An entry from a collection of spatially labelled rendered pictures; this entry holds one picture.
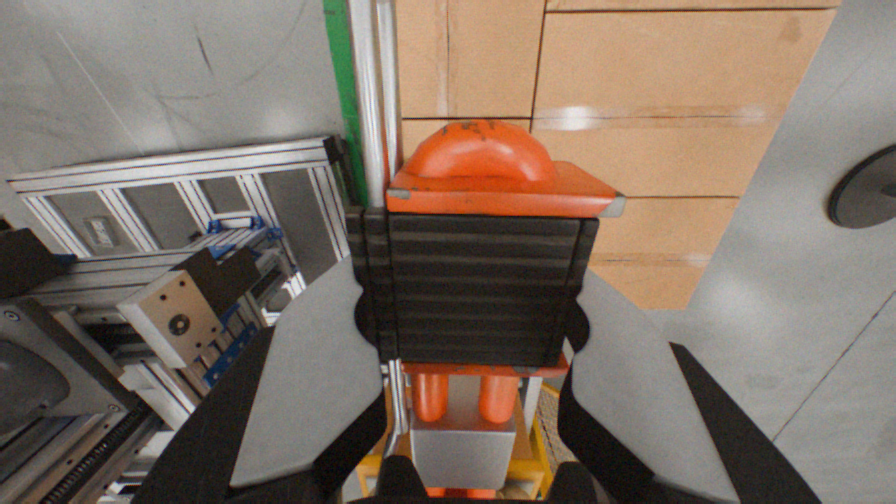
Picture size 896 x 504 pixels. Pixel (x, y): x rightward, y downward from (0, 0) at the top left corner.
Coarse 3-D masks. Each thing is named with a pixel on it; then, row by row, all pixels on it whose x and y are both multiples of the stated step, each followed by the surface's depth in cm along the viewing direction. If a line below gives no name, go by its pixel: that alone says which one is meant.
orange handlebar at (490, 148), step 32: (448, 128) 10; (480, 128) 9; (512, 128) 10; (416, 160) 10; (448, 160) 10; (480, 160) 10; (512, 160) 10; (544, 160) 10; (416, 384) 16; (448, 384) 17; (480, 384) 17; (512, 384) 15
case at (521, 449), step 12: (408, 396) 85; (516, 396) 85; (516, 408) 82; (408, 420) 79; (516, 420) 79; (408, 432) 76; (516, 432) 76; (384, 444) 73; (408, 444) 73; (516, 444) 74; (528, 444) 74; (516, 456) 71; (528, 456) 71
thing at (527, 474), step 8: (512, 464) 44; (520, 464) 44; (528, 464) 44; (536, 464) 44; (512, 472) 44; (520, 472) 44; (528, 472) 44; (536, 472) 44; (544, 472) 44; (512, 480) 44; (520, 480) 45; (528, 480) 45; (536, 480) 45; (528, 488) 45; (536, 488) 46
